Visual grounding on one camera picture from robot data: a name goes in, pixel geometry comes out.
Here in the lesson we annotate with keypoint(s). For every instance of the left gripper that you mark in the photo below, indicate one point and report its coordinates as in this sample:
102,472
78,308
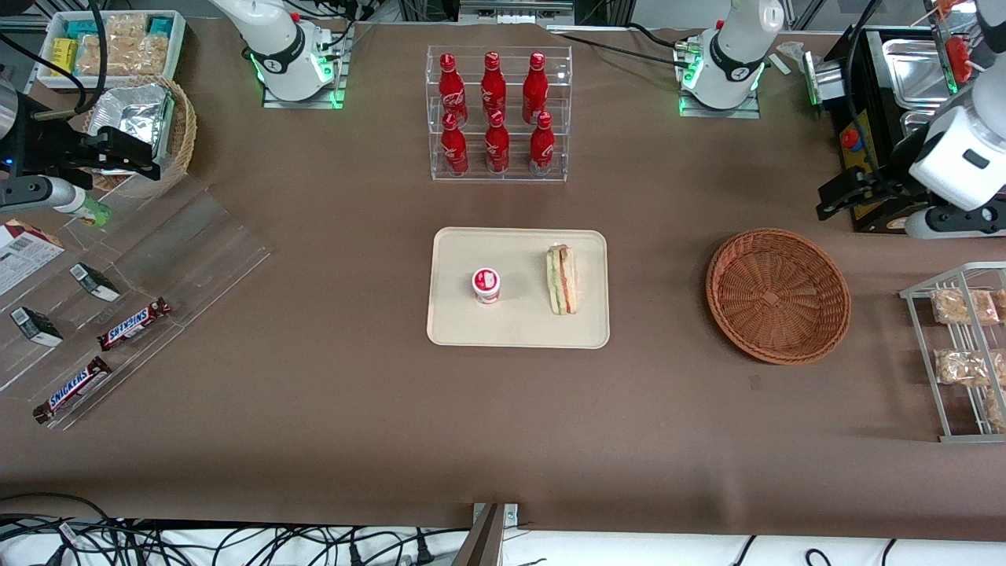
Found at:
886,191

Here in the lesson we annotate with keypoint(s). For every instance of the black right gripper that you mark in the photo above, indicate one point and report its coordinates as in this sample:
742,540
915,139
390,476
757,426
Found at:
49,147

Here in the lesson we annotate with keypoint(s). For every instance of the triangle sandwich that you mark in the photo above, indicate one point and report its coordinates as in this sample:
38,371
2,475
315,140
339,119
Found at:
562,281

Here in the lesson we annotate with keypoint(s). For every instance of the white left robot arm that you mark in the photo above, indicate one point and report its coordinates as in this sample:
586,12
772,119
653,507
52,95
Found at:
731,55

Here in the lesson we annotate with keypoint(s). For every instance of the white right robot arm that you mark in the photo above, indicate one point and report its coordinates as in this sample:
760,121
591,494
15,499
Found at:
275,47

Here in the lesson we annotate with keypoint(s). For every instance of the light wicker basket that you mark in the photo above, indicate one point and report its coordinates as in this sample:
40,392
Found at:
185,130

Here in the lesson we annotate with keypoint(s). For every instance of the brown wicker basket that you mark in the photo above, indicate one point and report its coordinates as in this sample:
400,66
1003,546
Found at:
778,299

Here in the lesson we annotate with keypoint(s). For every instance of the beige plastic tray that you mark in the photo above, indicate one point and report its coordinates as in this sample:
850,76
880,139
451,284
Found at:
519,322

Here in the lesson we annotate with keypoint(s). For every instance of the silver foil pack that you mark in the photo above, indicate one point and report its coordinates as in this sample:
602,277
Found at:
134,110

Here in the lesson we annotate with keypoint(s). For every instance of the clear bag of crackers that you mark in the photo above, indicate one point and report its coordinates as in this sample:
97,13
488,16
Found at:
126,56
126,26

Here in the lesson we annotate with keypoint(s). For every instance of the steel food pan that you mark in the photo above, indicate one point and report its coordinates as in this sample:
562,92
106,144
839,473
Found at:
916,71
919,122

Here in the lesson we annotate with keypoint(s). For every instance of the clear acrylic display stand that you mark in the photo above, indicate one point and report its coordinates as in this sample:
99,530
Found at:
189,244

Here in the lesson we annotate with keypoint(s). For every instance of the black hot food case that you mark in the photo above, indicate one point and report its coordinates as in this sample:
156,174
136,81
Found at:
864,79

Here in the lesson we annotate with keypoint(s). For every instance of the yellow snack pack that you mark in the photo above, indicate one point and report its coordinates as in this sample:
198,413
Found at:
63,56

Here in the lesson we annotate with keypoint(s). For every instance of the silver box with green light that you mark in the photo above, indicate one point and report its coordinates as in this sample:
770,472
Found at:
824,79

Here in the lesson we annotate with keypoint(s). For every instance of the white plastic bin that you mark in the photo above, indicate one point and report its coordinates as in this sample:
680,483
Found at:
177,47

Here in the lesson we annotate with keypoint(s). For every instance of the small black white box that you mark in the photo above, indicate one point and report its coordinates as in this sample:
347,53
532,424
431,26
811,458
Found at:
35,326
94,281

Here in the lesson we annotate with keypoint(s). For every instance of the teal snack pack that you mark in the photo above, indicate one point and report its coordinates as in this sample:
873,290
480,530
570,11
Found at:
80,29
161,26

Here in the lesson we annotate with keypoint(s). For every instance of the white barcode carton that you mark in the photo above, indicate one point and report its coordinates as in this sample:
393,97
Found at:
23,255

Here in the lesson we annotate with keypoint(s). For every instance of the white paper strip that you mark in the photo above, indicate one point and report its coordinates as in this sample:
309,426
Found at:
780,64

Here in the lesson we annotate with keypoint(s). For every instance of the crumpled clear plastic bag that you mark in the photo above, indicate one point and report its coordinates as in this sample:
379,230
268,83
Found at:
792,52

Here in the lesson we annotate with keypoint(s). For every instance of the brown snack bag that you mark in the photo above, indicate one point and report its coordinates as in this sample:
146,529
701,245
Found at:
1000,305
996,409
963,367
965,306

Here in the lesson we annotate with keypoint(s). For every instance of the brown Snickers bar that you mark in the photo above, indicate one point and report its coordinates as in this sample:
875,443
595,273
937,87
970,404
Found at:
72,390
134,324

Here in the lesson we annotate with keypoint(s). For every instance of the red sausage on stick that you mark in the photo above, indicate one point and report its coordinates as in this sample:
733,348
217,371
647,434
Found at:
956,59

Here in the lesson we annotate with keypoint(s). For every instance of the red cola bottle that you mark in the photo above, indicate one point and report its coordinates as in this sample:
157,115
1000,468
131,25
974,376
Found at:
454,149
451,86
497,148
535,82
493,82
541,149

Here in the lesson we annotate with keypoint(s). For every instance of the clear acrylic bottle rack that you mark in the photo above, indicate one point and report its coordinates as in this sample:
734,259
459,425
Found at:
499,177

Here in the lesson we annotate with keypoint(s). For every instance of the brown table cover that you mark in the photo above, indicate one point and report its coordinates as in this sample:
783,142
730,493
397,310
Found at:
354,440

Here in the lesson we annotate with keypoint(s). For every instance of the red white yogurt cup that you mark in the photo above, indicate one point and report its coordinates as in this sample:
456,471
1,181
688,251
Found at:
486,286

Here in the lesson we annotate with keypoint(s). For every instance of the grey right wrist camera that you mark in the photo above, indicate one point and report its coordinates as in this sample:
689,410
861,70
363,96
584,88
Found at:
43,192

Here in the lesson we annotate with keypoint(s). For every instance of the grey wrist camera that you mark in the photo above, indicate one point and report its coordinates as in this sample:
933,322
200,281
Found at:
43,192
955,222

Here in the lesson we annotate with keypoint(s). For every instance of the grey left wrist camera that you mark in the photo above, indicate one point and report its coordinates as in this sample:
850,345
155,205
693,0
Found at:
955,222

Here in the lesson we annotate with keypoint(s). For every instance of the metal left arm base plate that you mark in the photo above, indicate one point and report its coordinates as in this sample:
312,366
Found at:
719,112

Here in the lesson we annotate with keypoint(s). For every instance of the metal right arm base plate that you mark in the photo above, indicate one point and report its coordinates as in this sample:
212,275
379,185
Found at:
334,86

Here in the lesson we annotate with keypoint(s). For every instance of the metal table bracket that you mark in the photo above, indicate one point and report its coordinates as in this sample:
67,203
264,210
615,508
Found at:
491,538

